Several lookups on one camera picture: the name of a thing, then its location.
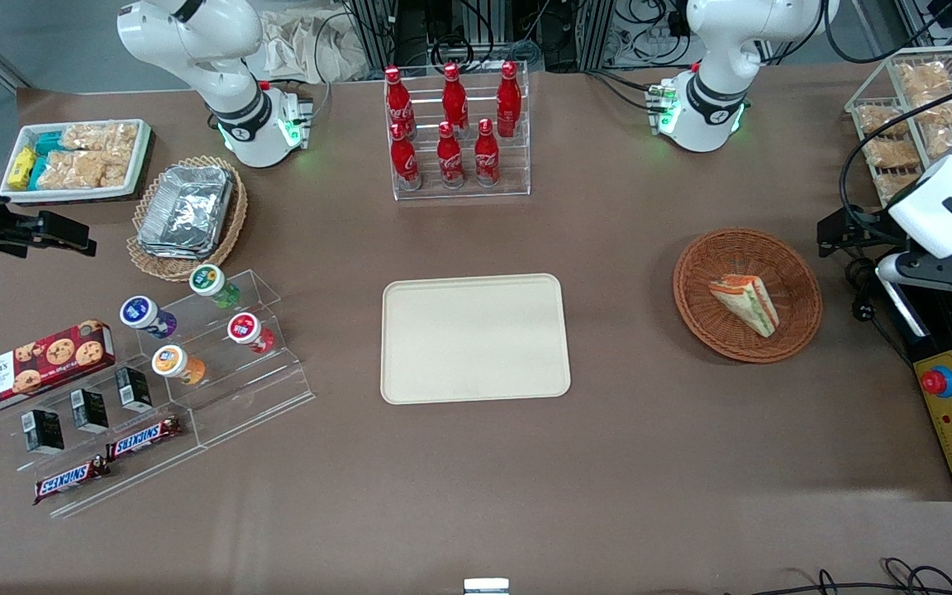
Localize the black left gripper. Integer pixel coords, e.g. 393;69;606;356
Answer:
816;204;911;258

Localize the triangle sandwich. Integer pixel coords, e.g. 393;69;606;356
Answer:
708;274;778;338

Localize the white rectangular snack tray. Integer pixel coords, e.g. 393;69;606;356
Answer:
0;120;153;203

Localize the brown wicker basket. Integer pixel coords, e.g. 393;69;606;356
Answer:
673;228;823;364

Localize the light wicker basket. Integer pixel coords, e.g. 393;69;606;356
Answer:
126;155;249;283

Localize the beige plastic tray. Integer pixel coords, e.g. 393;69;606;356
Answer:
380;274;572;406

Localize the clear rice cracker bag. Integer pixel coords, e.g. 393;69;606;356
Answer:
36;149;131;191
61;122;140;155

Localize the yellow snack pack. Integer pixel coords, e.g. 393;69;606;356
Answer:
7;147;37;191

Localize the purple lidded cup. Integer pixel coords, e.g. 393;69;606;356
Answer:
119;295;178;340

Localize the silver foil pack stack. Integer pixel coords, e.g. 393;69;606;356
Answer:
137;165;235;259

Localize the red Walkers cookie box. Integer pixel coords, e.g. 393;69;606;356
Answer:
0;320;116;419

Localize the black table appliance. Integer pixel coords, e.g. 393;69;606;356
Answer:
877;248;952;501

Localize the green lidded cup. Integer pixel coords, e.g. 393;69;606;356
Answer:
189;263;241;309

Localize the orange lidded cup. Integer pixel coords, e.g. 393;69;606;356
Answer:
151;345;206;387

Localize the small black box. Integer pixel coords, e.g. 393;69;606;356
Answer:
115;367;153;413
70;388;110;434
21;409;65;455

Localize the red lidded cup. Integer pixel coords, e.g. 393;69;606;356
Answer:
226;312;276;355

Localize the Snickers chocolate bar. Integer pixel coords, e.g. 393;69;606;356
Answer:
106;416;182;461
33;456;109;505

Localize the clear acrylic stepped stand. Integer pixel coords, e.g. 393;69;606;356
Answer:
0;364;206;521
136;269;317;450

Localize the beige crumpled cloth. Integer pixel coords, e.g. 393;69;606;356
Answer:
259;7;371;83

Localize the clear acrylic bottle rack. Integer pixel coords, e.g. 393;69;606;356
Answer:
383;61;531;202

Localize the red cola bottle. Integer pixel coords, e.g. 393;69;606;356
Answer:
496;60;523;139
474;119;501;188
436;121;465;189
441;63;470;133
389;122;422;192
383;66;416;138

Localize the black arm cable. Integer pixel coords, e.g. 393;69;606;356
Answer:
838;89;952;242

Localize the black power cable with plug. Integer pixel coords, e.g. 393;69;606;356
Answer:
846;255;916;366

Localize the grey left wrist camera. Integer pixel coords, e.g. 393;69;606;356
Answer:
874;250;952;292

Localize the white wire rack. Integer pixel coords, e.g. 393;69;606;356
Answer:
845;47;952;207

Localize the black cable bundle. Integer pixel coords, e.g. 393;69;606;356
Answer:
724;558;952;595

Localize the black equipment frame rack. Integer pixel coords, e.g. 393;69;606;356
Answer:
342;0;696;75

